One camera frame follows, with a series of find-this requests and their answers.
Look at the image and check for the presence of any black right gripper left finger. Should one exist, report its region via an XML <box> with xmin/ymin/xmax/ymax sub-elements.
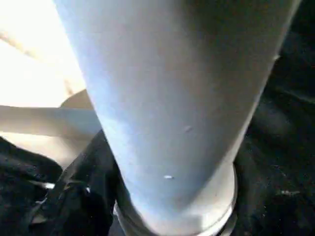
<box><xmin>29</xmin><ymin>129</ymin><xmax>124</xmax><ymax>236</ymax></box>

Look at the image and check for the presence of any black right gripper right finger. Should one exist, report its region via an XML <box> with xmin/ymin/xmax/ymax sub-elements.
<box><xmin>232</xmin><ymin>141</ymin><xmax>315</xmax><ymax>236</ymax></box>

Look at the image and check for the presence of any white plastic table leg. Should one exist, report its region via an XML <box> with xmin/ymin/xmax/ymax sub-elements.
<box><xmin>53</xmin><ymin>0</ymin><xmax>303</xmax><ymax>236</ymax></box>

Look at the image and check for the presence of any white plastic table top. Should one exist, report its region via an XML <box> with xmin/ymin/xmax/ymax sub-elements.
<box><xmin>0</xmin><ymin>0</ymin><xmax>104</xmax><ymax>171</ymax></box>

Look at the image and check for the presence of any black mat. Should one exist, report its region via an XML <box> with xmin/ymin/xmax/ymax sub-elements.
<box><xmin>0</xmin><ymin>0</ymin><xmax>315</xmax><ymax>236</ymax></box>

